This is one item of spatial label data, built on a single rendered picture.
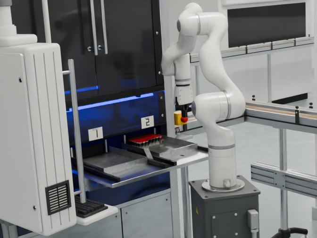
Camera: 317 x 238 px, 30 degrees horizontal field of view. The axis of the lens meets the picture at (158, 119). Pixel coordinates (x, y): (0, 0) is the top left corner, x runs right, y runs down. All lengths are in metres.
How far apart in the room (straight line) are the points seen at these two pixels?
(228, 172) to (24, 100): 0.92
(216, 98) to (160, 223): 1.19
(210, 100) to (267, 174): 1.56
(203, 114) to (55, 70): 0.64
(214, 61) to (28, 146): 0.87
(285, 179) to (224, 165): 1.35
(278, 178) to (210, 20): 1.56
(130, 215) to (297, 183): 1.12
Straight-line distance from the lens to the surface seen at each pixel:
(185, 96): 3.09
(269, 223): 4.53
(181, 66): 3.04
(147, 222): 3.42
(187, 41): 2.91
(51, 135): 2.34
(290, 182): 3.88
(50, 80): 2.31
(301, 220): 4.58
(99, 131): 3.10
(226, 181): 2.59
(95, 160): 3.11
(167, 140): 3.37
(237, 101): 2.53
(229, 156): 2.57
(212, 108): 2.49
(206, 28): 2.66
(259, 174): 4.04
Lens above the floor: 1.72
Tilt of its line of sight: 12 degrees down
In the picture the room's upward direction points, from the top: 4 degrees counter-clockwise
